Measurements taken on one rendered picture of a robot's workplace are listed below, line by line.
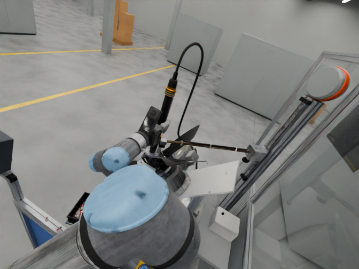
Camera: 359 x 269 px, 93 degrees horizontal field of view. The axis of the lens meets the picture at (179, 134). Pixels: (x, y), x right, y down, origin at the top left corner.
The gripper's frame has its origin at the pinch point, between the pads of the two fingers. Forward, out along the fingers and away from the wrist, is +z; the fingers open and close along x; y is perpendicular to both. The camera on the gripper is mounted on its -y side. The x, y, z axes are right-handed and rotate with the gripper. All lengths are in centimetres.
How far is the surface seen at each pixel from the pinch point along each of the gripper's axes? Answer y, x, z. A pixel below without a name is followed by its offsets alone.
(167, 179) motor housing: 35.5, 12.4, 0.0
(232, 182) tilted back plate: 17.2, 42.5, 3.7
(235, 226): 56, 63, 13
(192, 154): 36, 17, 32
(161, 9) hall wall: -14, -692, 1207
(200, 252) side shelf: 67, 50, -8
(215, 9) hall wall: -117, -327, 1214
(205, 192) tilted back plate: 27.4, 34.0, -1.9
